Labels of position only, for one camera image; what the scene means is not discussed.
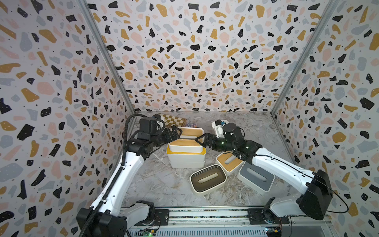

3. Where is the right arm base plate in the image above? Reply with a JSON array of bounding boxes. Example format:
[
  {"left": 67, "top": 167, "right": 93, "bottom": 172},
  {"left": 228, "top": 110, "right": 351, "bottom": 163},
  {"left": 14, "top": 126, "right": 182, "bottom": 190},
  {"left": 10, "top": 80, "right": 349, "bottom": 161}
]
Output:
[{"left": 247, "top": 208, "right": 290, "bottom": 225}]

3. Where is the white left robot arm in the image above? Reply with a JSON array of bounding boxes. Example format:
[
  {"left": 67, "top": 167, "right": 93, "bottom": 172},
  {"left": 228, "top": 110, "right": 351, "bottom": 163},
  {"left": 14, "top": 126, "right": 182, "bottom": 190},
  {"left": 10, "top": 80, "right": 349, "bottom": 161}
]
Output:
[{"left": 76, "top": 126, "right": 183, "bottom": 237}]

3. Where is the light bamboo lid tissue box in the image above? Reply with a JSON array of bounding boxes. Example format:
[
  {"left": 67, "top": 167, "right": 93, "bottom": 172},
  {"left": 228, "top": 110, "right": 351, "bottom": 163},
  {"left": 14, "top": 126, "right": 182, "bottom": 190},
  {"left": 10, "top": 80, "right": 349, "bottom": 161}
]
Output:
[{"left": 168, "top": 127, "right": 204, "bottom": 153}]

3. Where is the yellow lid tissue box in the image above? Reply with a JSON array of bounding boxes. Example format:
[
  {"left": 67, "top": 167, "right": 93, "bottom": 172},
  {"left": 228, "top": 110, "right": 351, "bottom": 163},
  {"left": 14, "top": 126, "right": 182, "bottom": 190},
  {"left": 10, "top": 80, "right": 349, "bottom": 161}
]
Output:
[
  {"left": 170, "top": 162, "right": 205, "bottom": 169},
  {"left": 166, "top": 147, "right": 206, "bottom": 163}
]

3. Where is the corner aluminium post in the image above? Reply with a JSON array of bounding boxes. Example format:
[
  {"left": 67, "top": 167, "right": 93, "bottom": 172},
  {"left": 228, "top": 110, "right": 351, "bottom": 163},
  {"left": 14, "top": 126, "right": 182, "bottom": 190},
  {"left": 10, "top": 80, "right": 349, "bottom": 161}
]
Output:
[
  {"left": 77, "top": 0, "right": 135, "bottom": 114},
  {"left": 270, "top": 0, "right": 339, "bottom": 118}
]

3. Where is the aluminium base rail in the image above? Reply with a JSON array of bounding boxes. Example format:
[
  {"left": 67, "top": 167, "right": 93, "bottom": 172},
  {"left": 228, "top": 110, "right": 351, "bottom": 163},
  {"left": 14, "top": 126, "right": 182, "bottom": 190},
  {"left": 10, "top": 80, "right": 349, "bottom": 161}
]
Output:
[{"left": 124, "top": 206, "right": 337, "bottom": 237}]

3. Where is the right corner aluminium post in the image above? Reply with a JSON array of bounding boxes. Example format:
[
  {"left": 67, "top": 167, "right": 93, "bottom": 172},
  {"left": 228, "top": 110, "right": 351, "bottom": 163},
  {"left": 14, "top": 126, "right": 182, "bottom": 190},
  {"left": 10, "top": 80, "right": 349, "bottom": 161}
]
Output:
[{"left": 270, "top": 0, "right": 339, "bottom": 118}]

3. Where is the grey lid tissue box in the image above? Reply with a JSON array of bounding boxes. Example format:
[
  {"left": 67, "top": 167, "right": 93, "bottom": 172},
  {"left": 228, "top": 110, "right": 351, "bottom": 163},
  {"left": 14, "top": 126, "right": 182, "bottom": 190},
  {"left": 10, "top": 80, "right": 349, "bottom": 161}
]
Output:
[{"left": 237, "top": 163, "right": 275, "bottom": 195}]

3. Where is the left corner aluminium post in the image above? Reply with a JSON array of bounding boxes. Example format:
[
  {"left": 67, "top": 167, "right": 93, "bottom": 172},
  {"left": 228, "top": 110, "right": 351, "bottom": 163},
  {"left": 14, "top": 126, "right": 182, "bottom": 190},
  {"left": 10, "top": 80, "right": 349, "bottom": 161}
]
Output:
[{"left": 77, "top": 0, "right": 135, "bottom": 114}]

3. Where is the black corrugated cable conduit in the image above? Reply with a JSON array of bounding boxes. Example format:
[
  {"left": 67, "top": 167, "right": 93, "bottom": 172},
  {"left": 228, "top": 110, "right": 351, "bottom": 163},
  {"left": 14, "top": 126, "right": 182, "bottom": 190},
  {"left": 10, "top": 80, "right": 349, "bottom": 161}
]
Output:
[{"left": 78, "top": 114, "right": 147, "bottom": 237}]

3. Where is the wooden chess board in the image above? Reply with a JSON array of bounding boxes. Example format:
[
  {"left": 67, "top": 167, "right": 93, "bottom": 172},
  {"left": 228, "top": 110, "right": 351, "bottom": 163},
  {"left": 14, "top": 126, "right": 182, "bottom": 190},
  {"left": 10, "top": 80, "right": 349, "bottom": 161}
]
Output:
[{"left": 159, "top": 114, "right": 187, "bottom": 127}]

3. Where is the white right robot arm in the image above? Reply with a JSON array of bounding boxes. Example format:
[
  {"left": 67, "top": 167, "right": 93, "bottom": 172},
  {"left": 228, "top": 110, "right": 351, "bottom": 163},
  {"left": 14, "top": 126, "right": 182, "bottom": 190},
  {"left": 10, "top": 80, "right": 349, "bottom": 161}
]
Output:
[{"left": 195, "top": 123, "right": 334, "bottom": 224}]

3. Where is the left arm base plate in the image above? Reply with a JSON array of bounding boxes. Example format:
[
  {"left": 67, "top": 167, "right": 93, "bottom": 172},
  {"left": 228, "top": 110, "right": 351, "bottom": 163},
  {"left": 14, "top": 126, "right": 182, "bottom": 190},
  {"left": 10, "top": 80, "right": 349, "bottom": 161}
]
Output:
[{"left": 135, "top": 209, "right": 170, "bottom": 227}]

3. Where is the dark brown lid tissue box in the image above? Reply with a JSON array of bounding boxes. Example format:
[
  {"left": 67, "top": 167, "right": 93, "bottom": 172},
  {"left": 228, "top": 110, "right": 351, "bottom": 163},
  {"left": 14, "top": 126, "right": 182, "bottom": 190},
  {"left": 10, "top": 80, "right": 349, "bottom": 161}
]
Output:
[{"left": 189, "top": 165, "right": 227, "bottom": 196}]

